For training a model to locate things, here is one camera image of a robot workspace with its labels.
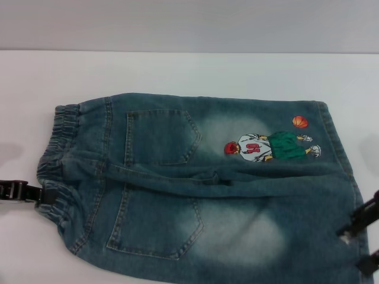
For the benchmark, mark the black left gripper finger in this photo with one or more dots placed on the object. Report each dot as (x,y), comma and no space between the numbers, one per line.
(48,197)

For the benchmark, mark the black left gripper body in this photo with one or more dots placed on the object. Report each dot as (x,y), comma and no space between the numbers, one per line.
(19,190)

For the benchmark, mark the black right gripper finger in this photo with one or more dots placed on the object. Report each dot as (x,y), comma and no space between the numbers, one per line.
(369,264)
(362,217)

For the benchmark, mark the blue denim shorts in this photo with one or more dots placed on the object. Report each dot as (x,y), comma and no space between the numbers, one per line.
(207,236)

